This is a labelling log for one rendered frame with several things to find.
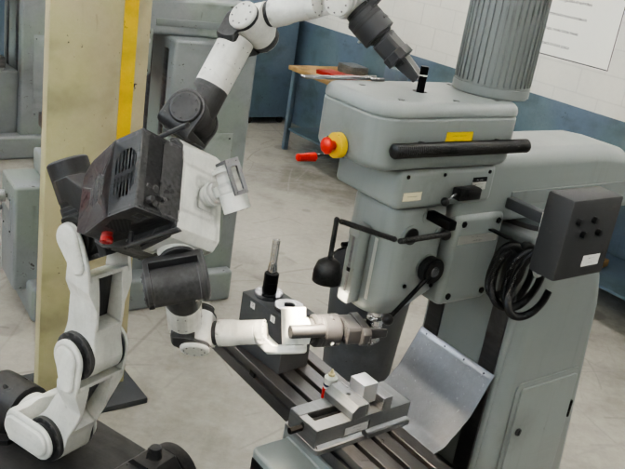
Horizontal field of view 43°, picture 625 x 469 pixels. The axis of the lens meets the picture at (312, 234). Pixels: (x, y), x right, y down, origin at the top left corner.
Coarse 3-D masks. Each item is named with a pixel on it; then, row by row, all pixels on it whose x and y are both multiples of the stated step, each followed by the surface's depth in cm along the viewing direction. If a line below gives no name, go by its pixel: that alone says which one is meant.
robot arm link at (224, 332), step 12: (204, 312) 211; (204, 324) 209; (216, 324) 211; (228, 324) 211; (240, 324) 211; (252, 324) 210; (204, 336) 208; (216, 336) 210; (228, 336) 210; (240, 336) 210; (252, 336) 209
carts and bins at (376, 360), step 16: (336, 256) 434; (336, 288) 419; (336, 304) 421; (352, 304) 413; (400, 320) 422; (400, 336) 434; (336, 352) 428; (352, 352) 423; (368, 352) 422; (384, 352) 425; (336, 368) 431; (352, 368) 426; (368, 368) 426; (384, 368) 432
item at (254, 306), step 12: (252, 300) 251; (264, 300) 250; (276, 300) 251; (288, 300) 251; (240, 312) 257; (252, 312) 252; (264, 312) 247; (276, 312) 245; (312, 312) 248; (276, 324) 244; (276, 336) 244; (252, 348) 255; (264, 360) 251; (276, 360) 246; (288, 360) 248; (300, 360) 252; (276, 372) 247
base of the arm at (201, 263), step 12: (180, 252) 190; (192, 252) 190; (144, 264) 186; (156, 264) 188; (168, 264) 189; (204, 264) 186; (144, 276) 183; (204, 276) 184; (144, 288) 182; (204, 288) 185; (144, 300) 184
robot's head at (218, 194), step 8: (232, 168) 188; (216, 176) 189; (224, 176) 188; (208, 184) 192; (216, 184) 193; (224, 184) 188; (240, 184) 189; (208, 192) 191; (216, 192) 191; (224, 192) 188; (232, 192) 188; (208, 200) 191; (216, 200) 191; (224, 200) 188; (232, 200) 187; (240, 200) 188; (248, 200) 190; (224, 208) 189; (232, 208) 188; (240, 208) 188
